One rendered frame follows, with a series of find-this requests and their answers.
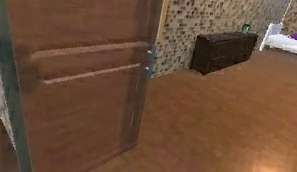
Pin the dark brown chest of drawers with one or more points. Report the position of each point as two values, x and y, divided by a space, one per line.
222 51

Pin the brown wooden room door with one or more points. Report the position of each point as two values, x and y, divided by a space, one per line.
76 61

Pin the green canister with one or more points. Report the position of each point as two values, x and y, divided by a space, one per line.
246 28

